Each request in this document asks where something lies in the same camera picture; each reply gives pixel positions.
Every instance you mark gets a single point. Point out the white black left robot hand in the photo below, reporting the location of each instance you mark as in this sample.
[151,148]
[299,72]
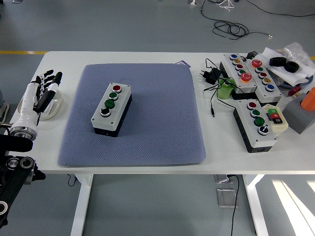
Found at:
[28,100]

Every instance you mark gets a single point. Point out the four-button control box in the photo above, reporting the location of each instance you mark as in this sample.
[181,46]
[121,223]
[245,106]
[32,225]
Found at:
[266,140]
[110,118]

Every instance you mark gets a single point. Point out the five-button box lit red mushroom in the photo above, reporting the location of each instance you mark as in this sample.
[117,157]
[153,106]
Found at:
[249,86]

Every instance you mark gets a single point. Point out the person's shoe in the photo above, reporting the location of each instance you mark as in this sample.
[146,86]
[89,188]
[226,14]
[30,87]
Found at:
[3,109]

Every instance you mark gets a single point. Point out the white oval dish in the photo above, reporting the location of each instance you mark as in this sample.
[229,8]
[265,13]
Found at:
[56,109]

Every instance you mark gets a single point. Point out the white table leg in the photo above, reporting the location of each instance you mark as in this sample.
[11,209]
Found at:
[81,209]
[256,209]

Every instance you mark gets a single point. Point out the blue-grey textured mat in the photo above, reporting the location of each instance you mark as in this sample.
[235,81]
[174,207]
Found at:
[160,123]

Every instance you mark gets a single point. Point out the purple card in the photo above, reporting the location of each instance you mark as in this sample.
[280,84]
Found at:
[184,64]

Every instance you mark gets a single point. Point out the black power adapter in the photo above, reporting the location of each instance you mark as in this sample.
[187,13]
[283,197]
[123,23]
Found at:
[211,75]

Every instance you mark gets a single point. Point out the metal floor socket box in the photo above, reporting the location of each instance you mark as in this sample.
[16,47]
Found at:
[225,197]

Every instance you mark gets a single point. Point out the small black box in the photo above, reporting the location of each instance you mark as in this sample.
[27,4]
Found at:
[252,54]

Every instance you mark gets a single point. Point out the red knob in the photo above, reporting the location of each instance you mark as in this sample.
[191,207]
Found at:
[294,92]

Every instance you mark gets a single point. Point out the grey block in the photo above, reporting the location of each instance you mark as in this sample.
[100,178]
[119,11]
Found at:
[295,118]

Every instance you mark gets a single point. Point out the white foam sheet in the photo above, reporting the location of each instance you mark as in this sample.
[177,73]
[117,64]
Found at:
[295,76]

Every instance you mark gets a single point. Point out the clear bubble wrap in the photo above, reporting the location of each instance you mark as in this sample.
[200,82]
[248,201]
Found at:
[295,50]

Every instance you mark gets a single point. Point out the orange cylinder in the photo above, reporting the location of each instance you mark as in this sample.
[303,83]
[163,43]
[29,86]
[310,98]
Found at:
[308,100]

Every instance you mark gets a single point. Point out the blue-rimmed plate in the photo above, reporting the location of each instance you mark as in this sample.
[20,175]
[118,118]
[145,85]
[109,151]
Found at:
[309,82]

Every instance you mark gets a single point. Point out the cream green-red switch box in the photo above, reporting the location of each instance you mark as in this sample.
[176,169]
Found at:
[281,125]

